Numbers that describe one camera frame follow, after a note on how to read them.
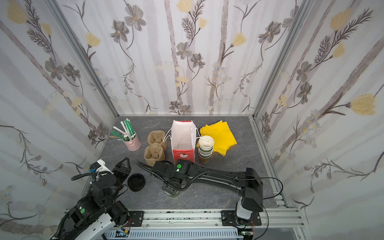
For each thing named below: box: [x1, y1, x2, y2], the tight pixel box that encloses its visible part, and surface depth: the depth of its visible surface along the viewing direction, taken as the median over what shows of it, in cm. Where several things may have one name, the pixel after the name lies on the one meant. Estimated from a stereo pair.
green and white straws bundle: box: [111, 118, 136, 142], surface depth 95 cm
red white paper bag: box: [171, 119, 197, 164], surface depth 85 cm
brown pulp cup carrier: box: [144, 130, 168, 167], surface depth 90 cm
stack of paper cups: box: [198, 135, 215, 163], surface depth 85 cm
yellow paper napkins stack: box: [196, 120, 237, 156], surface depth 104 cm
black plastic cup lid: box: [127, 173, 146, 192], surface depth 84 cm
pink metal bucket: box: [119, 131, 142, 152], surface depth 96 cm
